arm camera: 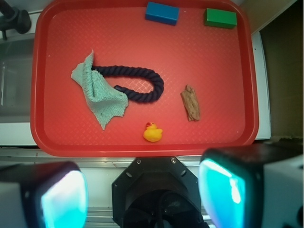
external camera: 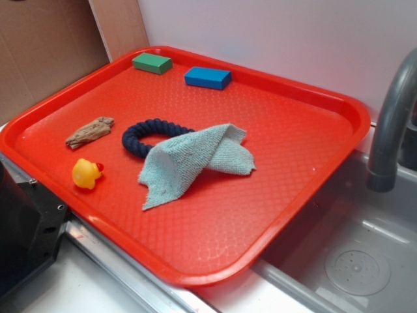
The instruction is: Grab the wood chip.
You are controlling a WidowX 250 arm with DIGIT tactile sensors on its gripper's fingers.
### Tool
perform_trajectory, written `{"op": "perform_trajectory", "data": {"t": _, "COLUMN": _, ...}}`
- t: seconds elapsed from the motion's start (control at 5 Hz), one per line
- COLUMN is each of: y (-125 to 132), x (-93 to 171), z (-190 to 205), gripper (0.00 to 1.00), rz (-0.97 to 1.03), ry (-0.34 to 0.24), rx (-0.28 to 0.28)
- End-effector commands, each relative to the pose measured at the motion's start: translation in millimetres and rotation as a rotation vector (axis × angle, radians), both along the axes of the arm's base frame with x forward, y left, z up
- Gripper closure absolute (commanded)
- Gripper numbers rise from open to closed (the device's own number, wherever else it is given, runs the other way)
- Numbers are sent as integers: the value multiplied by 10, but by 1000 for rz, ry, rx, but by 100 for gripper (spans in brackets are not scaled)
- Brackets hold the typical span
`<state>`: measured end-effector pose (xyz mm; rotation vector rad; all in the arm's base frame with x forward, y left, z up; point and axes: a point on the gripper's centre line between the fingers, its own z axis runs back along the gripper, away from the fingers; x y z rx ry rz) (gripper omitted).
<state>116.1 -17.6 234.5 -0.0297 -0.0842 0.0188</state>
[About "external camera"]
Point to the light blue towel cloth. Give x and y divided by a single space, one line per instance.
172 166

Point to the blue wooden block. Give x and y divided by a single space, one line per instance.
208 78

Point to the green wooden block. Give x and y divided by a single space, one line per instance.
155 64

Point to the brown cardboard box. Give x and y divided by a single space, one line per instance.
45 46

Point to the yellow rubber duck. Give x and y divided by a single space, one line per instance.
85 173

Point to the brown wood chip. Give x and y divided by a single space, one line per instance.
90 132

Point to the grey plastic sink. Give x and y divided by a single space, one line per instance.
348 250

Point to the grey toy faucet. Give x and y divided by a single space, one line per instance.
394 140

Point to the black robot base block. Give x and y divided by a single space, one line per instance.
33 220

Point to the red plastic tray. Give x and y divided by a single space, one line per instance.
298 134

